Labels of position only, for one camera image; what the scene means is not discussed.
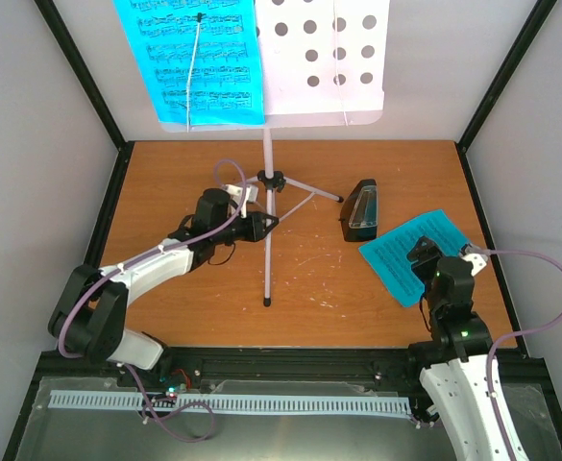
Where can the black right frame post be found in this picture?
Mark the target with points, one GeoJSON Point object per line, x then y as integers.
{"type": "Point", "coordinates": [534, 22]}

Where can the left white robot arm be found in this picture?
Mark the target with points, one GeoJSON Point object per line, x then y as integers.
{"type": "Point", "coordinates": [89, 318]}

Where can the light blue cable duct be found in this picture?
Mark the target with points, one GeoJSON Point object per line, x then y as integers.
{"type": "Point", "coordinates": [248, 405]}

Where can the black front frame rail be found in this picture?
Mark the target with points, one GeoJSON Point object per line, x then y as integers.
{"type": "Point", "coordinates": [385, 370]}

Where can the white tripod music stand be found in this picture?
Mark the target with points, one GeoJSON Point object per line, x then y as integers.
{"type": "Point", "coordinates": [322, 66]}

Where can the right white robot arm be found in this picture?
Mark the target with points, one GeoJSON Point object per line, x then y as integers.
{"type": "Point", "coordinates": [455, 368]}

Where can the black metronome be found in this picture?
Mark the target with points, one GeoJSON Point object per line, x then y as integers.
{"type": "Point", "coordinates": [356, 235]}

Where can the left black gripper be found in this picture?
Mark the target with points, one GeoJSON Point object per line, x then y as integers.
{"type": "Point", "coordinates": [255, 231]}

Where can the clear plastic metronome cover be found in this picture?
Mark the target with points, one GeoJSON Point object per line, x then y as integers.
{"type": "Point", "coordinates": [365, 212]}

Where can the black aluminium frame post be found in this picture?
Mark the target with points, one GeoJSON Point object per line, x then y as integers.
{"type": "Point", "coordinates": [59, 30]}

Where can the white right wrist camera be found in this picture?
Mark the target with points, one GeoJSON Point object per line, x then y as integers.
{"type": "Point", "coordinates": [475, 256]}

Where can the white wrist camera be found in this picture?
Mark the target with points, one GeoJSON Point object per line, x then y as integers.
{"type": "Point", "coordinates": [475, 256]}
{"type": "Point", "coordinates": [241, 196]}

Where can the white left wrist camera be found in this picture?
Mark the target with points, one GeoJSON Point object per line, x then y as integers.
{"type": "Point", "coordinates": [241, 196]}

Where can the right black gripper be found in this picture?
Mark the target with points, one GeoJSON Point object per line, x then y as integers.
{"type": "Point", "coordinates": [417, 253]}

